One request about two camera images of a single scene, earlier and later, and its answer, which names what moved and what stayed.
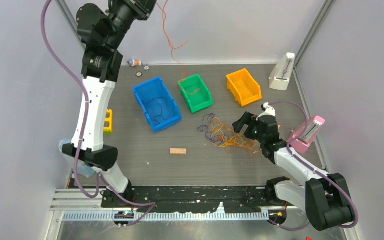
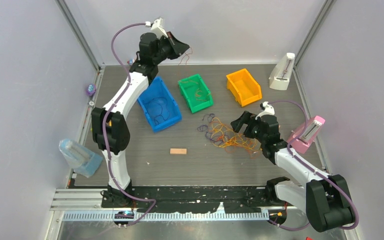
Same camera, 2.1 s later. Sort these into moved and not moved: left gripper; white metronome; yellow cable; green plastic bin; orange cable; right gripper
Moved: left gripper; orange cable
Not moved: white metronome; yellow cable; green plastic bin; right gripper
